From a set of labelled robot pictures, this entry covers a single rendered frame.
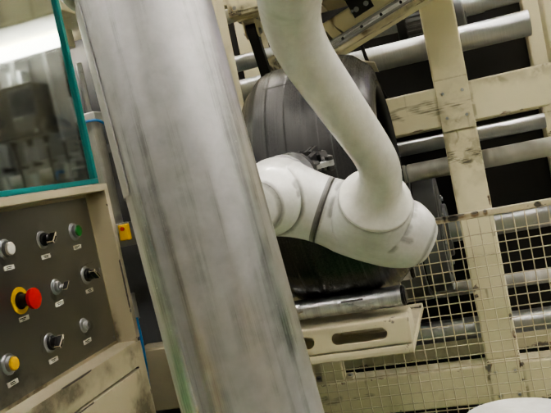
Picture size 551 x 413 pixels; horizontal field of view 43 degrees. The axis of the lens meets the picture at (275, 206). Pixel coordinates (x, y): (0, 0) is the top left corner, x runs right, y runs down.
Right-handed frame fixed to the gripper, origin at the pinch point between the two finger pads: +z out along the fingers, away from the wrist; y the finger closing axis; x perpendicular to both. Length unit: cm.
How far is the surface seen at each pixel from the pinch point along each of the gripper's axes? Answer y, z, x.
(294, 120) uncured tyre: 3.4, 7.9, -6.9
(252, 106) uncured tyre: 12.8, 13.0, -11.2
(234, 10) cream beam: 23, 54, -35
